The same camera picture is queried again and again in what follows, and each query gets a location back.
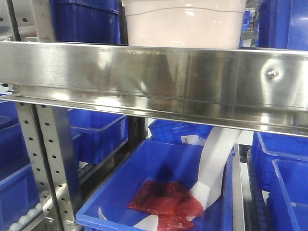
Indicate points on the pale pink storage bin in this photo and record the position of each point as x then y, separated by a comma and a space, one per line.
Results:
214, 24

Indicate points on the blue bin rear middle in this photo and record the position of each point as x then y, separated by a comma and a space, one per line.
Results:
179, 132

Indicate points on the blue bin middle left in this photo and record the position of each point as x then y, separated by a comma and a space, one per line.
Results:
101, 133

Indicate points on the blue bin with red bags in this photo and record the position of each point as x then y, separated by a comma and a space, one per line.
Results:
107, 209

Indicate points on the perforated steel shelf upright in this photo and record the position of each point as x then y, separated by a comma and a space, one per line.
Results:
47, 134

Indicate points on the blue bin upper left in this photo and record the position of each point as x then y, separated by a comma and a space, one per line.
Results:
86, 21

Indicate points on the blue bin far right rear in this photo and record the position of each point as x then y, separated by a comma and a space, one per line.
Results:
267, 147

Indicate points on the blue bin lower right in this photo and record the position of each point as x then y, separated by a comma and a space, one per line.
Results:
288, 196

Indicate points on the blue bin lower left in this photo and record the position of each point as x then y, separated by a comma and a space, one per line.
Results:
18, 191

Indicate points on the blue bin upper right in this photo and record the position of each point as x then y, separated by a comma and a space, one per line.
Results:
283, 24

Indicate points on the white paper strip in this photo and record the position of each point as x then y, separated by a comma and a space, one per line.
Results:
213, 158

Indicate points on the red bubble wrap bag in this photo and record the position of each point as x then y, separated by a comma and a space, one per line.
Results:
170, 201

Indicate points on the stainless steel shelf rail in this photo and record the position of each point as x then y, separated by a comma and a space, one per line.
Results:
250, 89

